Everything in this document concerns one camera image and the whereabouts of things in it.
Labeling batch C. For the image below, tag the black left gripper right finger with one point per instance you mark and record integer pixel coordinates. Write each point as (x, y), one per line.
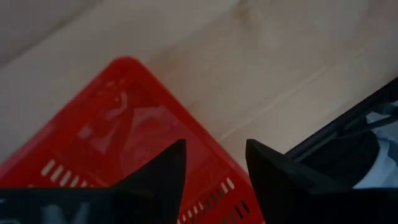
(295, 199)

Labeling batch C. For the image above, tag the black table edge rail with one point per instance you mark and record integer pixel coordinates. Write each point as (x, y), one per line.
(342, 121)

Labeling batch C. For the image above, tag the red plastic slotted basket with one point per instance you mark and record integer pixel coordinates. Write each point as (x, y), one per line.
(124, 118)

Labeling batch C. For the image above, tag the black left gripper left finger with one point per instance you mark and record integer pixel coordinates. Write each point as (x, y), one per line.
(140, 202)

